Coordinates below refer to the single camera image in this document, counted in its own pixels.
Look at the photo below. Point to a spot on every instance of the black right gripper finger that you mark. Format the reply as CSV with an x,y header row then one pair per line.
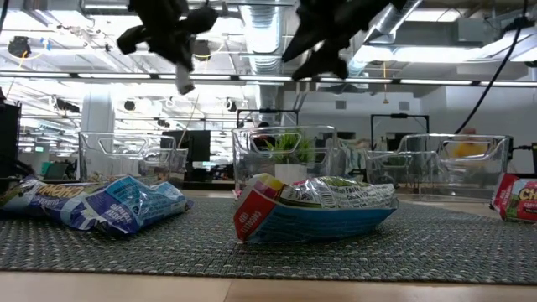
x,y
310,38
327,60

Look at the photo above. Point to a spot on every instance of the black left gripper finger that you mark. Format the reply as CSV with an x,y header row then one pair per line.
x,y
185,79
132,40

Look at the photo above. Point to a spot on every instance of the blue granola bar wrapper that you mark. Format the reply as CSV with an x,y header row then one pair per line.
x,y
126,205

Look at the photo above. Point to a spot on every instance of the blue red-ended granola bar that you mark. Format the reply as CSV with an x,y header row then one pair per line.
x,y
310,218

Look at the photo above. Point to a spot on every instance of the red Chewy granola bar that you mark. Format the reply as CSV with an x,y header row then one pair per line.
x,y
520,201

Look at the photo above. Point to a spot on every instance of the black monitor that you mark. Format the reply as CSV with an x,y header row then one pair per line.
x,y
197,147

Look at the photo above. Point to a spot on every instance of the person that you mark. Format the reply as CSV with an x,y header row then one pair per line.
x,y
469,147
263,138

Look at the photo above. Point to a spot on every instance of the clear plastic bin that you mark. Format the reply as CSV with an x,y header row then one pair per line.
x,y
126,163
461,176
251,163

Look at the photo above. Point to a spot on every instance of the black ceiling-mounted device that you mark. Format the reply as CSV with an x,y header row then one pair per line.
x,y
19,46

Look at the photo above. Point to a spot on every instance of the green plant in white pot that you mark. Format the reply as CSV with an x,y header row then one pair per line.
x,y
289,172

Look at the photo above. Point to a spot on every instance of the black box-shaped equipment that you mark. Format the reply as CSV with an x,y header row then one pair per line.
x,y
9,138

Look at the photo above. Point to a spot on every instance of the grey woven table mat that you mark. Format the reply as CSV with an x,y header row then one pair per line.
x,y
210,256

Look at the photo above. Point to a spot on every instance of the silver ceiling air duct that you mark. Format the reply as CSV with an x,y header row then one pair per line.
x,y
264,33

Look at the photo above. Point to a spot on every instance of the black metal frame stand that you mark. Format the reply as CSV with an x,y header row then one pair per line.
x,y
398,116
268,110

